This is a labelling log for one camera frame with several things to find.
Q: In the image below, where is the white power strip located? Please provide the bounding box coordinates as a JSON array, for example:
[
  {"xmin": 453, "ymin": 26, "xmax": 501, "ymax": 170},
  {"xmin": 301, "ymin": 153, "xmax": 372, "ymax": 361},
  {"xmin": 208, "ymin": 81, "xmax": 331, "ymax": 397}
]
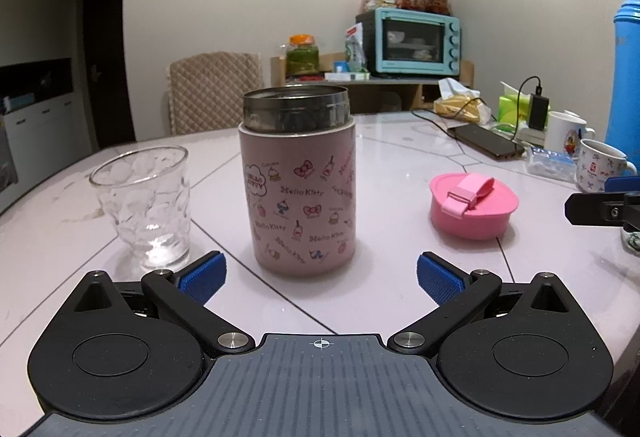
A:
[{"xmin": 515, "ymin": 127, "xmax": 549, "ymax": 146}]

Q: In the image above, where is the white patterned mug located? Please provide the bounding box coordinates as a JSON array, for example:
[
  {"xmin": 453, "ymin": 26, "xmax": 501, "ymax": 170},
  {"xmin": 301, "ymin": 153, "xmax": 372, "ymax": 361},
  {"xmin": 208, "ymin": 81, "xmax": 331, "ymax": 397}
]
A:
[{"xmin": 575, "ymin": 139, "xmax": 639, "ymax": 194}]

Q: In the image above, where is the white cartoon mug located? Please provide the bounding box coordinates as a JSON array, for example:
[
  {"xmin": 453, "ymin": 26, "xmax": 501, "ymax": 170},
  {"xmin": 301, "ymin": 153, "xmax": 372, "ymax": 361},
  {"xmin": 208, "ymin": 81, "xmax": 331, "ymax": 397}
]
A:
[{"xmin": 544, "ymin": 111, "xmax": 597, "ymax": 160}]

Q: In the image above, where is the blue thermos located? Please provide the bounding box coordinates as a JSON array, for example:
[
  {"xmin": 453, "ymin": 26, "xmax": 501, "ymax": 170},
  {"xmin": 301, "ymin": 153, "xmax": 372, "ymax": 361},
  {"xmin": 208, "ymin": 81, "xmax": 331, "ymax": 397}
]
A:
[{"xmin": 605, "ymin": 0, "xmax": 640, "ymax": 168}]

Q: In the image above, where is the wooden side shelf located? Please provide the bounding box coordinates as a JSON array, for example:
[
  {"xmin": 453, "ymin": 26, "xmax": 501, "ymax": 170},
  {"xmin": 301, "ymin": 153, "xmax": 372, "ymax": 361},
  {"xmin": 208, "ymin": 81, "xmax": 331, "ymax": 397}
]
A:
[{"xmin": 270, "ymin": 54, "xmax": 474, "ymax": 114}]

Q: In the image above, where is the pink bottle cap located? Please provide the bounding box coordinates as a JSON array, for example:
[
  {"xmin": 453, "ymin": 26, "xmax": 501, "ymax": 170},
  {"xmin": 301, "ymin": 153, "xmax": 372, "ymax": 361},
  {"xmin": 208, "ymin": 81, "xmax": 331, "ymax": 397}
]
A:
[{"xmin": 429, "ymin": 172, "xmax": 520, "ymax": 241}]

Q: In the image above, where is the black charging cable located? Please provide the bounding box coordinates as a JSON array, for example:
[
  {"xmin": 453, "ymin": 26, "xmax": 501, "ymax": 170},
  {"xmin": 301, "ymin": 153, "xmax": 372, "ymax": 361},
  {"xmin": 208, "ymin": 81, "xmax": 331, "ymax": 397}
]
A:
[{"xmin": 412, "ymin": 76, "xmax": 544, "ymax": 138}]

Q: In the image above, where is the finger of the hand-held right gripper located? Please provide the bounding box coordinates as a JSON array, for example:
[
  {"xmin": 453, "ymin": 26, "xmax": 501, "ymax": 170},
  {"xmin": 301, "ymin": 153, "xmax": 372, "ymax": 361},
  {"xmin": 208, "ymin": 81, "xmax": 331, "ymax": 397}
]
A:
[{"xmin": 564, "ymin": 176, "xmax": 640, "ymax": 233}]

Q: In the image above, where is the black charger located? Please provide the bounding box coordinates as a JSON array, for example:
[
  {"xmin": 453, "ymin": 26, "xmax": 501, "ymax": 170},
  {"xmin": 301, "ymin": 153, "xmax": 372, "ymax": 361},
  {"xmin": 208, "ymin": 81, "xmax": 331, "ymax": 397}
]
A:
[{"xmin": 529, "ymin": 94, "xmax": 550, "ymax": 130}]

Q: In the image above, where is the red and white package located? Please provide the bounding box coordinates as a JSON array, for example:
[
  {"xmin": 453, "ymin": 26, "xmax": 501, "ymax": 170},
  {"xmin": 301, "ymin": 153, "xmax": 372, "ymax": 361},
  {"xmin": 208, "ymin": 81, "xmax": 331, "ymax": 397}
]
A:
[{"xmin": 344, "ymin": 24, "xmax": 367, "ymax": 68}]

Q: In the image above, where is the green tissue pack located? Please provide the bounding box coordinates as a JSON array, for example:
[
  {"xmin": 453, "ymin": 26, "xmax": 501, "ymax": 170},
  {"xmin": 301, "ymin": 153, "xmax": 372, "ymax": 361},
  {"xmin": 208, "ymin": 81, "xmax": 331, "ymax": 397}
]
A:
[{"xmin": 497, "ymin": 84, "xmax": 534, "ymax": 134}]

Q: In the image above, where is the blue and white plastic packet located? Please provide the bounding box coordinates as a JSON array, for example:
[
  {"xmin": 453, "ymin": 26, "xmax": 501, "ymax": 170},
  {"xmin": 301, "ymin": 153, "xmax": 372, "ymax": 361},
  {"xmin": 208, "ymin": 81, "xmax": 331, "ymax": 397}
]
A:
[{"xmin": 525, "ymin": 146, "xmax": 581, "ymax": 180}]

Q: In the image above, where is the chair with quilted beige cover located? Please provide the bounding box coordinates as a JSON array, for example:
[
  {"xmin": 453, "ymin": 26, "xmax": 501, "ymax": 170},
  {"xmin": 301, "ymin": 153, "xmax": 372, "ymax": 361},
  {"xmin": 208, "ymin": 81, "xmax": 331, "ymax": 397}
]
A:
[{"xmin": 167, "ymin": 52, "xmax": 265, "ymax": 136}]

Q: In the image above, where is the white and grey cabinet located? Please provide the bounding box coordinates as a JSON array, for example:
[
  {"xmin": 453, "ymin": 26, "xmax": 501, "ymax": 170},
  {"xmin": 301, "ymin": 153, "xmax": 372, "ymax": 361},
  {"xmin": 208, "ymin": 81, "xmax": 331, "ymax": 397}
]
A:
[{"xmin": 0, "ymin": 0, "xmax": 96, "ymax": 214}]

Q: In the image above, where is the black smartphone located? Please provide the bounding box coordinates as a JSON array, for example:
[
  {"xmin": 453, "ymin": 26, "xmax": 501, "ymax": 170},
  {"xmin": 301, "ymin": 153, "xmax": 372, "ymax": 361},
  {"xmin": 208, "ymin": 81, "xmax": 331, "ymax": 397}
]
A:
[{"xmin": 446, "ymin": 123, "xmax": 526, "ymax": 162}]

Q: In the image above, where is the dark door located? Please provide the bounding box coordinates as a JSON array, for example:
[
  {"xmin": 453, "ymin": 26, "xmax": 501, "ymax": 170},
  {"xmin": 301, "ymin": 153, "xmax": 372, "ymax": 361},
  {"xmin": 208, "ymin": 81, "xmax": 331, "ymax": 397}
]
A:
[{"xmin": 82, "ymin": 0, "xmax": 137, "ymax": 150}]

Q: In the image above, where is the clear dimpled glass cup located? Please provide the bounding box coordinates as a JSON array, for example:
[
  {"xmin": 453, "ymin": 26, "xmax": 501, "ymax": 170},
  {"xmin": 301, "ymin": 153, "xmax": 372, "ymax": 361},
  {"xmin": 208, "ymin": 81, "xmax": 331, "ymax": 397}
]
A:
[{"xmin": 90, "ymin": 146, "xmax": 193, "ymax": 271}]

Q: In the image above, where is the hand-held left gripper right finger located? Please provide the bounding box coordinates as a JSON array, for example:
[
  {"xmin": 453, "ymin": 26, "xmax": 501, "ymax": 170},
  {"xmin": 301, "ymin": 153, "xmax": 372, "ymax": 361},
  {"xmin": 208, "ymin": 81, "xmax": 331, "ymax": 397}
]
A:
[{"xmin": 388, "ymin": 252, "xmax": 572, "ymax": 359}]

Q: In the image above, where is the gold tissue pack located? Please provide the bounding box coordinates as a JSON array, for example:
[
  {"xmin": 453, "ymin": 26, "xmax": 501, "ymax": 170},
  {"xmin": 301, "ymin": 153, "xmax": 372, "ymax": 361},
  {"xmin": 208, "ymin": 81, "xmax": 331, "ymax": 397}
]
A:
[{"xmin": 434, "ymin": 78, "xmax": 494, "ymax": 126}]

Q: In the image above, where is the green jar with orange lid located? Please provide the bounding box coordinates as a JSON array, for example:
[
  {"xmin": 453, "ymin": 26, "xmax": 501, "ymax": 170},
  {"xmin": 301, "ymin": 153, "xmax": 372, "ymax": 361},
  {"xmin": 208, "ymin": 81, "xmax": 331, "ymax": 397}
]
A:
[{"xmin": 286, "ymin": 34, "xmax": 321, "ymax": 78}]

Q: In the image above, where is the pink patterned bottle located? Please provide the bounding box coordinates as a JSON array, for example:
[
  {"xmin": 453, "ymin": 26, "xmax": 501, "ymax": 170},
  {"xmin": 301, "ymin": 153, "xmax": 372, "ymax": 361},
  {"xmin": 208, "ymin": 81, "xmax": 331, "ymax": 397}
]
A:
[{"xmin": 238, "ymin": 85, "xmax": 357, "ymax": 276}]

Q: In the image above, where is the light blue toaster oven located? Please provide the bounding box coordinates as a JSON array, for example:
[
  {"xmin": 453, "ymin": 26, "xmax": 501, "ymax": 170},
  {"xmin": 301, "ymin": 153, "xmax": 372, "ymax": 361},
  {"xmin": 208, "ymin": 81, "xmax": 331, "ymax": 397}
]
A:
[{"xmin": 356, "ymin": 8, "xmax": 462, "ymax": 78}]

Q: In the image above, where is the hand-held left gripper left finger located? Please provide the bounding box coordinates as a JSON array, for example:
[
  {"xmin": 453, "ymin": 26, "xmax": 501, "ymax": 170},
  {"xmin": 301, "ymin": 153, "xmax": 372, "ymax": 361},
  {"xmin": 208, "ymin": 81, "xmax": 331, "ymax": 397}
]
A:
[{"xmin": 74, "ymin": 251, "xmax": 256, "ymax": 359}]

